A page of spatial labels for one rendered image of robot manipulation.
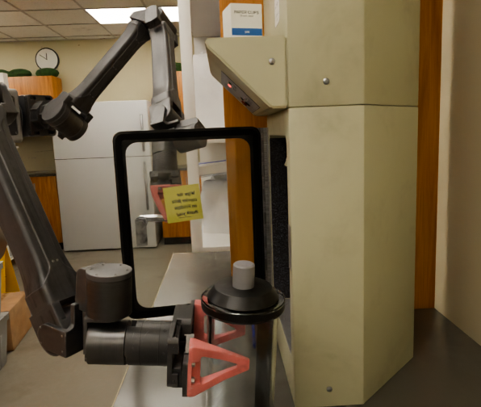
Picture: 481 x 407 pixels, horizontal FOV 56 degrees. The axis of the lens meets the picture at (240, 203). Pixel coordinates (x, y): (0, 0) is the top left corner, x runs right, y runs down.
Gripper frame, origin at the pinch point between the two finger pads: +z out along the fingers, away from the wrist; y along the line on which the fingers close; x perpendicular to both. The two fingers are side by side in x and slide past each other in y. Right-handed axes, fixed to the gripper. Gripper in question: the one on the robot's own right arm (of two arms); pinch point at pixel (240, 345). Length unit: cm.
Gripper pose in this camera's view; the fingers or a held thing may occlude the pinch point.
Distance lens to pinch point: 63.1
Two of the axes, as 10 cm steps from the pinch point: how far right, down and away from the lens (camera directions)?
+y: -0.4, -2.0, 9.8
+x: -0.5, 9.8, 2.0
